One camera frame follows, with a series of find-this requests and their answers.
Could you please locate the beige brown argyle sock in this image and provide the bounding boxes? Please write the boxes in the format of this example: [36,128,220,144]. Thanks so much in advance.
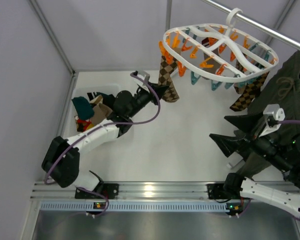
[158,56,180,103]

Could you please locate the dark teal sock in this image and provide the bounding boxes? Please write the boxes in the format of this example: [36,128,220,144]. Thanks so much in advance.
[71,96,95,120]

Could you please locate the plain brown ribbed sock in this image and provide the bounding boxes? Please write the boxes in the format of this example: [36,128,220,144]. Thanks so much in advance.
[90,103,113,126]

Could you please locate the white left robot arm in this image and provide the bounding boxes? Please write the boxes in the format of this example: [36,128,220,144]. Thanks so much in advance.
[41,83,168,194]

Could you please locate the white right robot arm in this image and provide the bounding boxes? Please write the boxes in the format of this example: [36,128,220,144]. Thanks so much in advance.
[209,107,300,221]

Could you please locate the black socks pile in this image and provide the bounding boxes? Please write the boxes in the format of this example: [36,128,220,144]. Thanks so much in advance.
[87,91,116,110]

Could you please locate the white oval clip hanger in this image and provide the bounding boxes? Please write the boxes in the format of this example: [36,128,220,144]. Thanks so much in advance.
[158,8,279,84]

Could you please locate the orange brown argyle sock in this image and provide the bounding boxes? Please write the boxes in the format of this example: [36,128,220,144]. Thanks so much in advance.
[229,72,269,112]

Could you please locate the white plastic laundry basket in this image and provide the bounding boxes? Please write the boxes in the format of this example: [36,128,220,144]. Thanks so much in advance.
[63,84,120,139]

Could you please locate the plain tan hanging sock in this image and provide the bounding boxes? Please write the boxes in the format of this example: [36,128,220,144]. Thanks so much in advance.
[201,37,224,62]

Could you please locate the red white sock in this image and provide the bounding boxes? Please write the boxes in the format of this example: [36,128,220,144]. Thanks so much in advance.
[75,118,94,133]

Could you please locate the white drying rack stand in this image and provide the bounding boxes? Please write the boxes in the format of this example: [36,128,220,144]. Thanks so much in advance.
[165,0,172,31]

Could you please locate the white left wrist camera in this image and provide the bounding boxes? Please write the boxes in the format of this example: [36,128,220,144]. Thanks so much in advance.
[137,70,150,83]

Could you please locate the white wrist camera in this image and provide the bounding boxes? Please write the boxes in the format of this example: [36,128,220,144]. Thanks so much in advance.
[259,104,285,137]
[137,70,150,83]

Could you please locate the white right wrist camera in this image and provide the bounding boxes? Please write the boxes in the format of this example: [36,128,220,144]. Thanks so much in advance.
[259,104,285,137]

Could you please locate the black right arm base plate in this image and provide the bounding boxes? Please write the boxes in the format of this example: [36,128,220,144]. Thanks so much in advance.
[207,183,251,202]

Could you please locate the dark green drawstring shorts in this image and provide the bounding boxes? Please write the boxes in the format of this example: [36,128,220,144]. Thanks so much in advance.
[236,51,300,178]

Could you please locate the silver metal hanging rail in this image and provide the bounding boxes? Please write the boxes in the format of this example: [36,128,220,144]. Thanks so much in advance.
[204,0,300,55]

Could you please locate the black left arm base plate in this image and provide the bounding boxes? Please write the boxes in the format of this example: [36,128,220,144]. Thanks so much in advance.
[74,183,120,200]

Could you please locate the aluminium mounting rail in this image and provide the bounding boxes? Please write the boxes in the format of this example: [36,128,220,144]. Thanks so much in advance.
[29,180,300,202]

